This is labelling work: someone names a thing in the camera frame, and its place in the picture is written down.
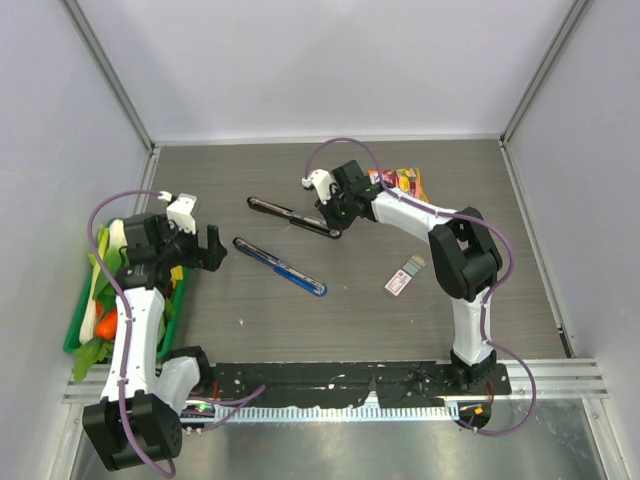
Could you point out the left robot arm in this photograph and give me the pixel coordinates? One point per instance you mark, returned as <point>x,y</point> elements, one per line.
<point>137,418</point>

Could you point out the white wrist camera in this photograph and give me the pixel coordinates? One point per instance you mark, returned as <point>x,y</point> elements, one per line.
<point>321,181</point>
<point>180,213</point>

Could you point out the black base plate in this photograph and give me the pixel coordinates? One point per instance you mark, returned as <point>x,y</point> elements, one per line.
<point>340,385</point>

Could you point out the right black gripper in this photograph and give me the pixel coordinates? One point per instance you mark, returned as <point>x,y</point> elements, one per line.
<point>332,221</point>

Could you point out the green plastic tray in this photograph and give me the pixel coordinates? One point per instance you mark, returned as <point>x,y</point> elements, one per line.
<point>167,329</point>

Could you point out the slotted cable duct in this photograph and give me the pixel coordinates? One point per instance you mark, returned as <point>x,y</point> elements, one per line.
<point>369,412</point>

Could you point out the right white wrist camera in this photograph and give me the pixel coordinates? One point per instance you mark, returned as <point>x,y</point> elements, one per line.
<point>321,181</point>

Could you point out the toy carrot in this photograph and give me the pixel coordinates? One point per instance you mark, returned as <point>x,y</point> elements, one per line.
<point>106,329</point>

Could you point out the small staple box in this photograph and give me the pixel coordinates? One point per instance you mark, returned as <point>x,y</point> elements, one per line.
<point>404,275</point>

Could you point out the toy bok choy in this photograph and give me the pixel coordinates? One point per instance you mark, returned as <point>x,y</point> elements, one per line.
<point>101,299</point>

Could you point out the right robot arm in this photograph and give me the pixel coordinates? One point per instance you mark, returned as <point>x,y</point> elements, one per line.
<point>464,256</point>

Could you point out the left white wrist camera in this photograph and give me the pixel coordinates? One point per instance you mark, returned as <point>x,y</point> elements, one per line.
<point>180,213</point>

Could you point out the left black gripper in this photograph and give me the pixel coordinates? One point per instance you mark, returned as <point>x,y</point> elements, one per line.
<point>209,257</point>

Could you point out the Fox's candy bag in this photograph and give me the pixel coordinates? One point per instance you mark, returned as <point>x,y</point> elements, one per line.
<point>407,180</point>

